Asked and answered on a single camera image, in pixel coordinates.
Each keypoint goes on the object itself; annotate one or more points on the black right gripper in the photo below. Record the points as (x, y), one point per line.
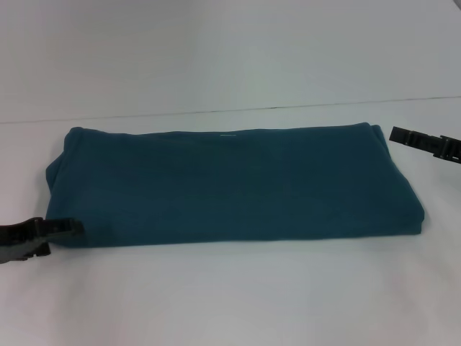
(450, 147)

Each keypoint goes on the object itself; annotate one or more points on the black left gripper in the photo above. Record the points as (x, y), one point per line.
(16, 239)

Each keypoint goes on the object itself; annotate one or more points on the teal blue t-shirt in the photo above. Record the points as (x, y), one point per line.
(234, 187)

